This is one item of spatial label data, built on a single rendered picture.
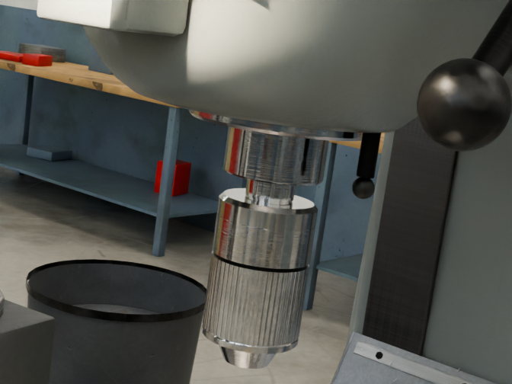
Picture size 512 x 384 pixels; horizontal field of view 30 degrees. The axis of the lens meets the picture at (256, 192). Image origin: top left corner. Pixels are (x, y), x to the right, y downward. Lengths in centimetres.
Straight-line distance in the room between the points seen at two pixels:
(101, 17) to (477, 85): 13
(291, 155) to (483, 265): 41
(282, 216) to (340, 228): 505
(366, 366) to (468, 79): 58
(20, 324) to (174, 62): 38
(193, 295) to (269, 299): 220
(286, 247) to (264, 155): 4
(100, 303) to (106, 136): 402
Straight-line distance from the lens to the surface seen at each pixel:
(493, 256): 80
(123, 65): 39
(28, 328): 71
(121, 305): 276
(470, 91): 30
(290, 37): 34
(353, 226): 543
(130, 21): 34
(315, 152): 43
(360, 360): 87
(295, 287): 44
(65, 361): 239
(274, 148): 42
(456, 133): 31
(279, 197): 44
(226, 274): 44
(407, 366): 85
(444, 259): 82
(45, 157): 662
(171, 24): 35
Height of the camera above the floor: 135
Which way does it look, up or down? 10 degrees down
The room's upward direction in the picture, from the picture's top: 8 degrees clockwise
